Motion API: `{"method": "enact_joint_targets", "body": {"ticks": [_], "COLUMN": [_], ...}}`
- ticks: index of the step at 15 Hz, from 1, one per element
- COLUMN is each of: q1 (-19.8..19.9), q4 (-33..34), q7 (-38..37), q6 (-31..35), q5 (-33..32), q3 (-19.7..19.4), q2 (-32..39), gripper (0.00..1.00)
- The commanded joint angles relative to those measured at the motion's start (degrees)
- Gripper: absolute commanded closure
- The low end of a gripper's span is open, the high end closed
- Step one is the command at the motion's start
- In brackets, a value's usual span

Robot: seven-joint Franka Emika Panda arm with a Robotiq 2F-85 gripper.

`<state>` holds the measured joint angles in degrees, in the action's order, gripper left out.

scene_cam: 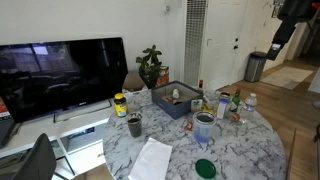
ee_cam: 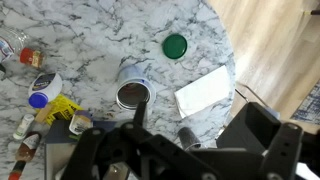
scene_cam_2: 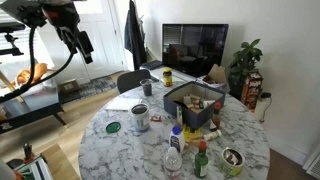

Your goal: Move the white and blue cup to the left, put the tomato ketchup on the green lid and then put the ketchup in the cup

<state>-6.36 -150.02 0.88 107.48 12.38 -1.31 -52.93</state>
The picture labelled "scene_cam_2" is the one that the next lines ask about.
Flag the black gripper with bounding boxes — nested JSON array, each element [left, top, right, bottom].
[[53, 11, 95, 65]]

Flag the green round lid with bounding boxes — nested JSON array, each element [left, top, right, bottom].
[[105, 121, 122, 134]]

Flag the silver tin can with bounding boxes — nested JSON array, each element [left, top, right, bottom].
[[129, 103, 151, 132]]

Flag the grey plastic cup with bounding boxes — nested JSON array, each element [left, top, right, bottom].
[[139, 78, 154, 97]]

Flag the white panel door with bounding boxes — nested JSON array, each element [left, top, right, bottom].
[[71, 0, 126, 81]]

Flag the orange stuffed toy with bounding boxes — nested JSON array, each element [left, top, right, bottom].
[[14, 62, 49, 86]]

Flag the small brown cardboard box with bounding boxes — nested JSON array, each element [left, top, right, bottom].
[[58, 78, 81, 94]]

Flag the grey patterned rug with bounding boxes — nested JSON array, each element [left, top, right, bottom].
[[59, 75, 118, 104]]

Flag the dark hanging coat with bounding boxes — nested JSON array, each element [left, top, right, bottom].
[[123, 0, 148, 71]]

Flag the light grey sofa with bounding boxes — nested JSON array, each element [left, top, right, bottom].
[[0, 58, 59, 104]]

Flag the wooden tripod leg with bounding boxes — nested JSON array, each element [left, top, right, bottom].
[[0, 69, 24, 103]]

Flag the dark grey chair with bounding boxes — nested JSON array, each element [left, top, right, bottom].
[[116, 68, 153, 95]]

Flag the dark low bench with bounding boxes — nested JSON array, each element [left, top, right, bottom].
[[0, 89, 67, 135]]

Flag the dark flat laptop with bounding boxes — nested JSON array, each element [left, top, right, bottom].
[[141, 59, 163, 71]]

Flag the yellow label vitamin bottle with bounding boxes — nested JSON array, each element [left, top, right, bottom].
[[162, 67, 174, 88]]

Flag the black flat screen television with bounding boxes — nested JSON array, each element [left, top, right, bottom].
[[161, 23, 230, 78]]

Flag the black and red clamp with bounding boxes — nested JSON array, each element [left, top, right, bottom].
[[22, 142, 34, 164]]

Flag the light wooden side table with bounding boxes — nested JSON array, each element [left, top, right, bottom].
[[39, 143, 82, 180]]

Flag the thin green white tube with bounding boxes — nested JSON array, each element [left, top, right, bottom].
[[175, 105, 184, 127]]

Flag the green white striped object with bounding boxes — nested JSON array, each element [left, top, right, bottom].
[[13, 154, 54, 180]]

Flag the tan wooden blocks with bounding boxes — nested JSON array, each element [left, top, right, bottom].
[[184, 133, 205, 148], [183, 94, 203, 114]]

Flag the dark blue open box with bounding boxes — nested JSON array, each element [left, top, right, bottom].
[[162, 80, 227, 131]]

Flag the white bottle blue cap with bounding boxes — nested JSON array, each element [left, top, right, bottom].
[[168, 124, 186, 154]]

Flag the open brown cardboard box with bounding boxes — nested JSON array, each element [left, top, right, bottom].
[[196, 63, 228, 89]]

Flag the yellow plastic item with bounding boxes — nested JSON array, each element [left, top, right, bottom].
[[181, 124, 203, 141]]

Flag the clear plastic water bottle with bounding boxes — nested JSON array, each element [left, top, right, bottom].
[[163, 146, 183, 180]]

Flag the red cap hot sauce bottle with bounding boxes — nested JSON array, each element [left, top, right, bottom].
[[209, 101, 223, 132]]

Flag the small white bottle green cap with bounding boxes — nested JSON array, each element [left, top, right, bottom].
[[203, 129, 223, 142]]

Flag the green potted plant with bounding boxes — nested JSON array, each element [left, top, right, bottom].
[[228, 38, 264, 99]]

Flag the green bottle red cap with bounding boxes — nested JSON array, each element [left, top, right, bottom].
[[194, 140, 210, 179]]

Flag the orange Jenga box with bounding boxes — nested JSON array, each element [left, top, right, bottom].
[[240, 71, 264, 113]]

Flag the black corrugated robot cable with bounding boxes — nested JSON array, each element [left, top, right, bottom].
[[0, 24, 77, 104]]

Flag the black camera stand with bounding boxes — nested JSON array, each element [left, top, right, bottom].
[[0, 21, 27, 57]]

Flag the white wall vent grille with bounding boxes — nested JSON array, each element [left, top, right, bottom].
[[302, 143, 320, 180]]

